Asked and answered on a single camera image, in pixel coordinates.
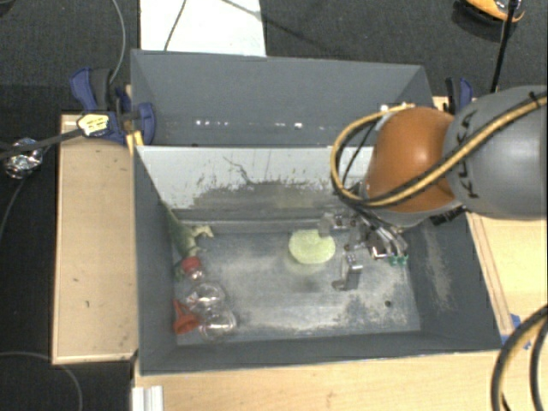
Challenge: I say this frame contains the grey metal bin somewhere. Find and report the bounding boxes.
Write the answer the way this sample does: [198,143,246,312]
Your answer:
[129,49,503,376]

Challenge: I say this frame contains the pale green round sponge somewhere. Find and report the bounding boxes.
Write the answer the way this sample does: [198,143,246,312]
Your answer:
[287,229,337,266]

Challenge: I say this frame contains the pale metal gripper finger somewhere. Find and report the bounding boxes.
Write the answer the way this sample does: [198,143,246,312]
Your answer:
[317,211,345,238]
[331,253,366,293]

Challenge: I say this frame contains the green toy dinosaur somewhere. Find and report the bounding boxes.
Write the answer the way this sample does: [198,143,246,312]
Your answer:
[159,200,216,283]

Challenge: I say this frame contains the clear plastic bottle red cap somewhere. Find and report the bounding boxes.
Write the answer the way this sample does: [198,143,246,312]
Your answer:
[178,256,239,344]

